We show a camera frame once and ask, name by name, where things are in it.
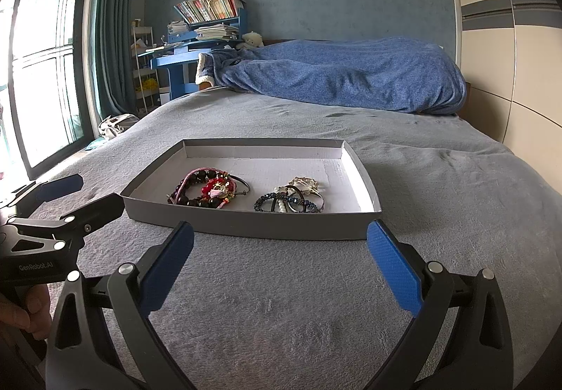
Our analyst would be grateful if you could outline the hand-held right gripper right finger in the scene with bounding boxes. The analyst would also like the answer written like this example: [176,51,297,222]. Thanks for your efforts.
[365,219,515,390]

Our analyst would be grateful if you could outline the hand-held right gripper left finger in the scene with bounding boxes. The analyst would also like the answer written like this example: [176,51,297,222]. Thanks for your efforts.
[44,221,196,390]

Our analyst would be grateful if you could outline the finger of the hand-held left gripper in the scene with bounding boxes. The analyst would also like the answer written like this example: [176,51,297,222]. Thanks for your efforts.
[6,193,126,254]
[15,174,84,216]

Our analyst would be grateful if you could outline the black bead bracelet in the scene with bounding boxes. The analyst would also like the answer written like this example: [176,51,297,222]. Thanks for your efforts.
[173,168,231,210]

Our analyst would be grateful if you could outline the red gold ornament bracelet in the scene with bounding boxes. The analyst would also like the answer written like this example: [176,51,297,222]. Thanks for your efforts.
[200,179,238,204]

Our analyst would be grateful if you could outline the black hair tie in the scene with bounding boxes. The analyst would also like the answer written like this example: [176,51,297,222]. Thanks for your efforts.
[228,173,250,197]

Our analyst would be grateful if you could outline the blue beaded bracelet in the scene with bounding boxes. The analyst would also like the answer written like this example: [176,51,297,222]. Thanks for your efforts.
[254,191,323,213]

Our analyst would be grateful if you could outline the white pearl bracelet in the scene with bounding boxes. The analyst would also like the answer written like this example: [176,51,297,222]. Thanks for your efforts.
[272,186,289,213]

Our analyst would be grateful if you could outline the grey cardboard tray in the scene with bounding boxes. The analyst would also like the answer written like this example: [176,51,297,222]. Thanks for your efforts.
[119,137,382,241]

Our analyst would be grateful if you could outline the person's left hand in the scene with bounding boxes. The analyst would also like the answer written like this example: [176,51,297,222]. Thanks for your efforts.
[0,285,53,340]

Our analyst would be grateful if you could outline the grey bed blanket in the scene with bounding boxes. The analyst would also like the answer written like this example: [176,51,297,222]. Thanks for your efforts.
[31,87,562,390]

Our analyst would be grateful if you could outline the white bag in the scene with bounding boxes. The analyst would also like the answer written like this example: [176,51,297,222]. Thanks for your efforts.
[97,113,140,140]

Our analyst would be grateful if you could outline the silver bangle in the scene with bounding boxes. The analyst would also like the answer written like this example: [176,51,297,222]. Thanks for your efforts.
[276,176,326,212]

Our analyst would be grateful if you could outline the black framed window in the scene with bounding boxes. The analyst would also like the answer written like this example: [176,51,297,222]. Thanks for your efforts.
[0,0,99,180]

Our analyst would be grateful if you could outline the blue desk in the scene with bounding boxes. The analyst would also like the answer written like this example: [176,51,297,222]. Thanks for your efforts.
[151,8,249,101]

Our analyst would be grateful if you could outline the white trolley rack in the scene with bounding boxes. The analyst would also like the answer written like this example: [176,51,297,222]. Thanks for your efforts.
[131,19,161,114]

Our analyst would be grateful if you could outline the teal curtain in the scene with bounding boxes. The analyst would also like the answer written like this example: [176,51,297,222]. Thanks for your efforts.
[90,0,152,131]

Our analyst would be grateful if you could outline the blue fleece blanket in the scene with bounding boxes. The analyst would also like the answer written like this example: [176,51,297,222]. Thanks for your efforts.
[195,37,467,116]

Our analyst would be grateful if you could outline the stack of papers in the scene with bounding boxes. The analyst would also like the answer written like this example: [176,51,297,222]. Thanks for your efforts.
[193,23,240,41]

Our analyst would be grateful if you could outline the row of books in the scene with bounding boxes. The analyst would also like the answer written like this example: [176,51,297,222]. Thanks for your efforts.
[174,0,244,24]

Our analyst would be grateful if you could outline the cream wardrobe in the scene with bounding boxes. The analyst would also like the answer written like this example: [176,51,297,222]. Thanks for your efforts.
[441,0,562,154]

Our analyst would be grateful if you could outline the wooden bed frame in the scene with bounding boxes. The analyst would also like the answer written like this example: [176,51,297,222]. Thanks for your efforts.
[457,82,472,118]

